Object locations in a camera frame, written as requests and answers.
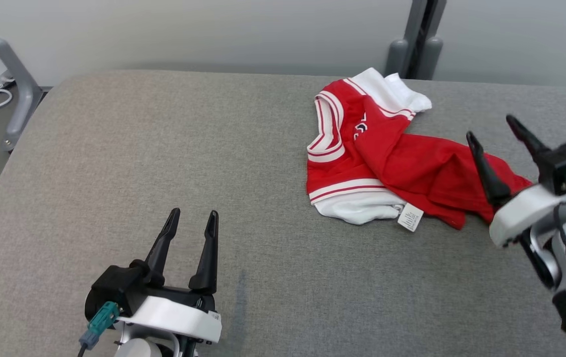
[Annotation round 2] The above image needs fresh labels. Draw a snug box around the grey table leg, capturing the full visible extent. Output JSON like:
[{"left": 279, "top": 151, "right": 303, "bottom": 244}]
[{"left": 0, "top": 0, "right": 44, "bottom": 152}]

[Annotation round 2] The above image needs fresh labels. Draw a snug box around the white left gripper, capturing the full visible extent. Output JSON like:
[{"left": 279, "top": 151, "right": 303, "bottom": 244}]
[{"left": 114, "top": 208, "right": 223, "bottom": 344}]

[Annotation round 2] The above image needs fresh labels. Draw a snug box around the red white basketball jersey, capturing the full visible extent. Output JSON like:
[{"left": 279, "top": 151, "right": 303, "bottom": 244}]
[{"left": 306, "top": 68, "right": 533, "bottom": 233}]

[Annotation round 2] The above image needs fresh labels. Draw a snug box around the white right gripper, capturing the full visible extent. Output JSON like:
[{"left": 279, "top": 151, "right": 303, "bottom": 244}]
[{"left": 466, "top": 115, "right": 566, "bottom": 248}]

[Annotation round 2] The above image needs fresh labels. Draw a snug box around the grey metal partition post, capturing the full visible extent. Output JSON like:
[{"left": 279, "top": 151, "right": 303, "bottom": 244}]
[{"left": 385, "top": 0, "right": 447, "bottom": 80}]

